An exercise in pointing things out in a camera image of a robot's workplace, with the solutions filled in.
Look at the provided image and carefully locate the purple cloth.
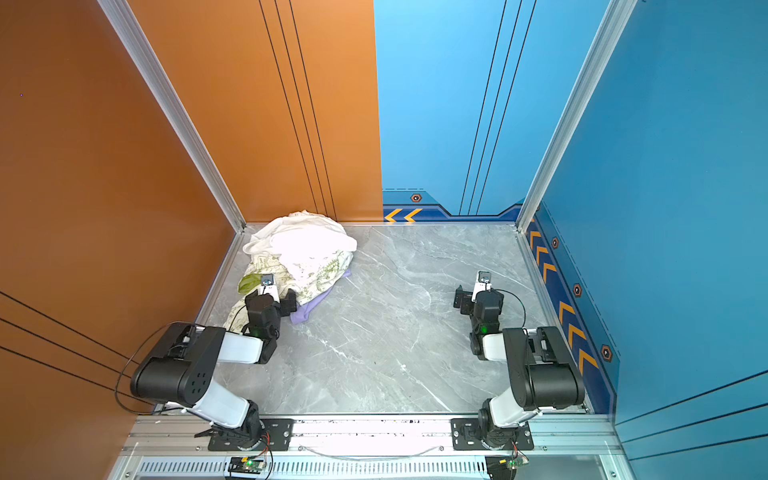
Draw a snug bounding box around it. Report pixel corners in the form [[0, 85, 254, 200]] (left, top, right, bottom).
[[289, 268, 351, 325]]

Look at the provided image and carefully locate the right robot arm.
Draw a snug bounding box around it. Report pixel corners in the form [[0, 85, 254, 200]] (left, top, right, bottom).
[[453, 286, 586, 449]]

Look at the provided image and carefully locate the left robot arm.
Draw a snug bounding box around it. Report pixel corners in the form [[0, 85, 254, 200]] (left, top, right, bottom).
[[130, 290, 298, 452]]

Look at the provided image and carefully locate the cream cloth green print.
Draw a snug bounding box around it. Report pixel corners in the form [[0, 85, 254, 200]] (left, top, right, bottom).
[[225, 251, 353, 332]]

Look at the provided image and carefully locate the plain white cloth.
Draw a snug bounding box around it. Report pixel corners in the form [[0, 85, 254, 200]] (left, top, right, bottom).
[[243, 211, 357, 281]]

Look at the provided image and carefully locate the left green circuit board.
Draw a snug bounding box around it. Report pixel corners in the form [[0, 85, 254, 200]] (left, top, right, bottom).
[[227, 456, 269, 479]]

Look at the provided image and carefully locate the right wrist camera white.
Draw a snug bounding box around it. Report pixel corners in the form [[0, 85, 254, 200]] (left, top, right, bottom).
[[471, 271, 492, 302]]

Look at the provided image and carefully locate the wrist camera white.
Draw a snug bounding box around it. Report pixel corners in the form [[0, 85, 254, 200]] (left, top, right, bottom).
[[257, 274, 280, 302], [471, 271, 492, 302]]

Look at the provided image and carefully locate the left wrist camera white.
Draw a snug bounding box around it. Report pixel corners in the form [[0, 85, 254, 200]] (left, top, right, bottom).
[[257, 274, 280, 302]]

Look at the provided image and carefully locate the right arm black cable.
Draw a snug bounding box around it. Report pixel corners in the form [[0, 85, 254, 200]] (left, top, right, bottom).
[[495, 287, 529, 330]]

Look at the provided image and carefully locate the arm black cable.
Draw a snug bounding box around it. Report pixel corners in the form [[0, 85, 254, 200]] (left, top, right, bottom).
[[113, 323, 181, 415], [495, 287, 529, 330]]

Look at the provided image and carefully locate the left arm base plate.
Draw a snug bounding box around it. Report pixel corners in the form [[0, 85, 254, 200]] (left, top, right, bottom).
[[207, 418, 295, 453]]

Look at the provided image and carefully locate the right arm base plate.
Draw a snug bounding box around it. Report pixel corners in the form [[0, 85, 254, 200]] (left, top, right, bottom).
[[450, 417, 535, 451]]

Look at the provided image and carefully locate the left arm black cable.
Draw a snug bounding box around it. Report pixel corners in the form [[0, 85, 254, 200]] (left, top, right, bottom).
[[113, 323, 181, 415]]

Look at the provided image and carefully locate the front aluminium rail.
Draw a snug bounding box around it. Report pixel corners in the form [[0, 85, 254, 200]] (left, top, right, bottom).
[[119, 413, 623, 457]]

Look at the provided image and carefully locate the right aluminium corner post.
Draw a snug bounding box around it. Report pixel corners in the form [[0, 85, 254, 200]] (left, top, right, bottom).
[[516, 0, 637, 233]]

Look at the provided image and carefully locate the aluminium corner post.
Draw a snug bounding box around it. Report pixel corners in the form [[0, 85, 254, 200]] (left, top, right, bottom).
[[98, 0, 247, 233], [516, 0, 637, 233]]

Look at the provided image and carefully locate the left aluminium corner post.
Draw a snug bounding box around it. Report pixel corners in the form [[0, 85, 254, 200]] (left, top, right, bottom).
[[98, 0, 247, 233]]

